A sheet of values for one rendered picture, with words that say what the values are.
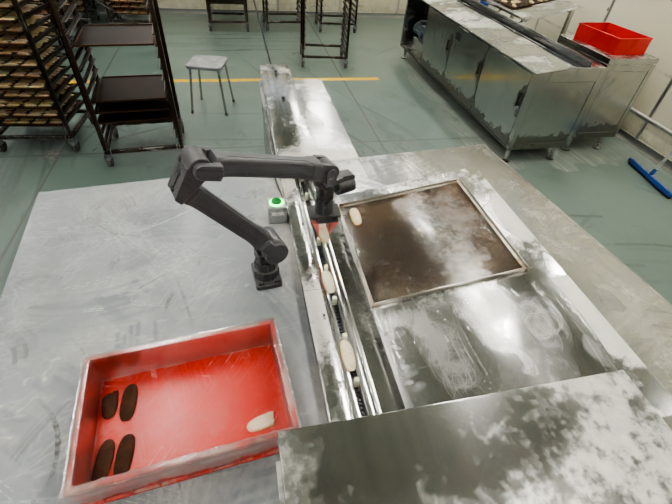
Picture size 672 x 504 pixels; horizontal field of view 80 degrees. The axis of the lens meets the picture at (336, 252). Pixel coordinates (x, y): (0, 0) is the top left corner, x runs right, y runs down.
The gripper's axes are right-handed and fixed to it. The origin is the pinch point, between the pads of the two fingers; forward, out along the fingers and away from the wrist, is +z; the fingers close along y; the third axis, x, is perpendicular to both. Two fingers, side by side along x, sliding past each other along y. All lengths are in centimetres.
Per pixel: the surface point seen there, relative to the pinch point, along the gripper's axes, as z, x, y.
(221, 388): 10, 46, 35
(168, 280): 11, 4, 52
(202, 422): 10, 54, 40
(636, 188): 99, -130, -307
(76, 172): 92, -204, 156
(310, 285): 7.1, 17.0, 7.1
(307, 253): 7.2, 2.2, 5.8
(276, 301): 11.2, 18.4, 18.3
